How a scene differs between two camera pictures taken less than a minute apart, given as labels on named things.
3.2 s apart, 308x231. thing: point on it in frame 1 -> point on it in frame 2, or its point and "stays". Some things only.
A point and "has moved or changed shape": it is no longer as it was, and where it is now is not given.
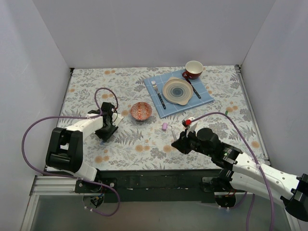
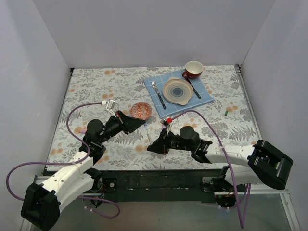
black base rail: [153, 186] stays
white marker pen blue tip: [173, 133] has moved or changed shape
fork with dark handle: [154, 83] stays
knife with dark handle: [194, 89] stays
